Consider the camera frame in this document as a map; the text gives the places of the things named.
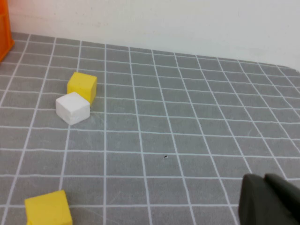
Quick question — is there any grey grid table mat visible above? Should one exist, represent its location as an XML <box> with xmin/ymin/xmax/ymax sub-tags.
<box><xmin>0</xmin><ymin>31</ymin><xmax>300</xmax><ymax>225</ymax></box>

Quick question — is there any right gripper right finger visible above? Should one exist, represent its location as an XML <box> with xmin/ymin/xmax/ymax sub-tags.
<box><xmin>264</xmin><ymin>172</ymin><xmax>300</xmax><ymax>225</ymax></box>

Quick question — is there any orange plastic cutlery holder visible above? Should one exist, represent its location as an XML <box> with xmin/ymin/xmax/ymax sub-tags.
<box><xmin>0</xmin><ymin>0</ymin><xmax>15</xmax><ymax>63</ymax></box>

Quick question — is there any yellow foam cube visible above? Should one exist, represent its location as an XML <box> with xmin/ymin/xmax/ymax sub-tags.
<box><xmin>24</xmin><ymin>189</ymin><xmax>73</xmax><ymax>225</ymax></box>
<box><xmin>67</xmin><ymin>72</ymin><xmax>98</xmax><ymax>105</ymax></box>

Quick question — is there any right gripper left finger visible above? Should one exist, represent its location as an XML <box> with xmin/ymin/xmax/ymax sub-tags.
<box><xmin>238</xmin><ymin>173</ymin><xmax>296</xmax><ymax>225</ymax></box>

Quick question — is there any white foam cube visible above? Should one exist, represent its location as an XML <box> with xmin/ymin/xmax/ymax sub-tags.
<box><xmin>55</xmin><ymin>91</ymin><xmax>91</xmax><ymax>126</ymax></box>

